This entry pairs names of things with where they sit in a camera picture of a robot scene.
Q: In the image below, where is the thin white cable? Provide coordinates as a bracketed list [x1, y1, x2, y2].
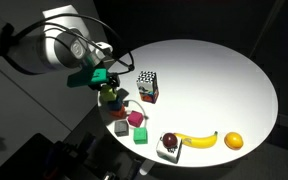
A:
[123, 99, 150, 129]

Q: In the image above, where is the orange block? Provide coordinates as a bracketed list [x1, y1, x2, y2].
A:
[109, 107, 128, 119]

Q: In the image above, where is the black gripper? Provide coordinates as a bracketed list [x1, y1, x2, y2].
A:
[88, 73, 131, 100]

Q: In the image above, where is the white table leg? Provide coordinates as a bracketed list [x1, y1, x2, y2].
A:
[137, 159, 156, 177]

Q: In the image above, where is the grey block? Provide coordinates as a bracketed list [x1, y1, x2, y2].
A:
[114, 120, 130, 138]

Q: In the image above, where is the dark green block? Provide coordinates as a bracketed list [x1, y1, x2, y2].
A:
[132, 127, 149, 145]

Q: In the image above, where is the white and black box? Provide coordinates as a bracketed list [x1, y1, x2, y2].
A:
[155, 135, 184, 164]

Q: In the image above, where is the light green block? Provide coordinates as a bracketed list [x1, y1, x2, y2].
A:
[100, 85, 117, 103]

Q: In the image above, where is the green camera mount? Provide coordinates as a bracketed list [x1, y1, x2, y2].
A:
[66, 67, 109, 89]

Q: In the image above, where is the checkered black white box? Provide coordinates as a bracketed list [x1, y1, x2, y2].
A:
[135, 70, 160, 105]

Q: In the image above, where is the yellow banana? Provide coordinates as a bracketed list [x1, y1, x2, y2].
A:
[173, 130, 219, 150]

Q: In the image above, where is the magenta block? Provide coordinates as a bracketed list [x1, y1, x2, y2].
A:
[127, 110, 144, 128]

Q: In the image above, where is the yellow lemon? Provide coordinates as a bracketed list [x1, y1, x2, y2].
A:
[223, 131, 245, 151]

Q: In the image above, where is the blue block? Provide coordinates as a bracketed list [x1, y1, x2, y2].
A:
[107, 99, 125, 112]

